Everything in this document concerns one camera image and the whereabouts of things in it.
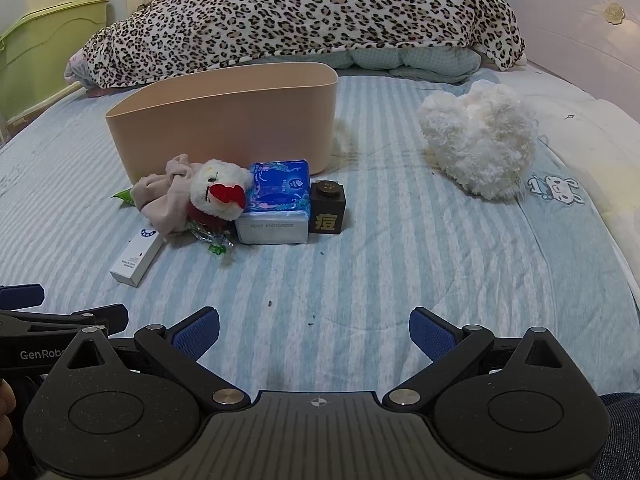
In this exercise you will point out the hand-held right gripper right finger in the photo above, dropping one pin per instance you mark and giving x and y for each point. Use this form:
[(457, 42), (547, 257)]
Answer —
[(431, 334)]

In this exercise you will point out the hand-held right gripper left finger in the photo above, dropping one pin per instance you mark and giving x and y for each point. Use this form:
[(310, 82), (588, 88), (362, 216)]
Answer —
[(196, 334)]

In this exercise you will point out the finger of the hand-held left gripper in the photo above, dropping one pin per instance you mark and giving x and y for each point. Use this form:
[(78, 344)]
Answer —
[(100, 316), (20, 296)]

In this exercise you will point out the white slim carton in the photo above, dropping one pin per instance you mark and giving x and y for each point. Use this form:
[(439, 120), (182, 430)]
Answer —
[(135, 257)]

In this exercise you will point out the green clear plastic wrapper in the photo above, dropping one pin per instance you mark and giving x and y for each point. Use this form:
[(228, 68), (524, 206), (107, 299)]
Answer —
[(217, 247)]

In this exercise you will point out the green plastic leaf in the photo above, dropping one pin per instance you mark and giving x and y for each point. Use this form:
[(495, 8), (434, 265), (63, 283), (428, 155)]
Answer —
[(122, 196)]

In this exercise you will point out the beige cloth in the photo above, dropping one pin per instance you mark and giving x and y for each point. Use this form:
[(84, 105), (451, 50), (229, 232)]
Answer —
[(160, 195)]

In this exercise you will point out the small white teddy bear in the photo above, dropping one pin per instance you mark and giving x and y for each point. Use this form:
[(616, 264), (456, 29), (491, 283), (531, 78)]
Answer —
[(215, 187)]

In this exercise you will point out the dark brown small box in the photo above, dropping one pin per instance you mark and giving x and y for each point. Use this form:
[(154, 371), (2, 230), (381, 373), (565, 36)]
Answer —
[(327, 210)]

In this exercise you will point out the blue tissue pack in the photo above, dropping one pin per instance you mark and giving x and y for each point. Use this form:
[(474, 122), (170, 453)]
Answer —
[(275, 185)]

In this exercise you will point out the beige plastic storage bin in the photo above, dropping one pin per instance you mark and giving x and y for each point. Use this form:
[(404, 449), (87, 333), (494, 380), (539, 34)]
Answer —
[(225, 120)]

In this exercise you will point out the person's left hand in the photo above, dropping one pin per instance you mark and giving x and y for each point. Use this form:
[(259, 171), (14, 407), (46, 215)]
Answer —
[(4, 407)]

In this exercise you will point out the blue striped bed sheet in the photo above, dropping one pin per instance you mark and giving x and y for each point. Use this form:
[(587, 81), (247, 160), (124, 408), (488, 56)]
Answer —
[(350, 270)]

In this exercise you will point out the white fluffy plush toy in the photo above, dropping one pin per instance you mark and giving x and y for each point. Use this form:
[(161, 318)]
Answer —
[(475, 145)]

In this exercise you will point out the person's jeans leg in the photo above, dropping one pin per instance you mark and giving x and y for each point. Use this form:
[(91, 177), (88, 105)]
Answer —
[(622, 435)]

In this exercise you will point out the reddish brown cloth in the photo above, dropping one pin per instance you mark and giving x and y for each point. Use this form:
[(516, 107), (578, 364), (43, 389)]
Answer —
[(95, 91)]

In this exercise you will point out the pink floral cloth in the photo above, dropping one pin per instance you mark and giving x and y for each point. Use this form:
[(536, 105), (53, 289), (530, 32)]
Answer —
[(75, 67)]

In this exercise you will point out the green drawer cabinet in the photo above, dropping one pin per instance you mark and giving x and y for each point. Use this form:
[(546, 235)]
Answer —
[(40, 60)]

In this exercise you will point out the light blue padded quilt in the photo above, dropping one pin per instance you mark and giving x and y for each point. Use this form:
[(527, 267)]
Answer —
[(425, 62)]

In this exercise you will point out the pink bed headboard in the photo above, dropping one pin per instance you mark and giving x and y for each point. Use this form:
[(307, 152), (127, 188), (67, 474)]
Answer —
[(575, 35)]

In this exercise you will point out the leopard print blanket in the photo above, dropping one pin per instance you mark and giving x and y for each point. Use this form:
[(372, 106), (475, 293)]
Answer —
[(300, 10)]

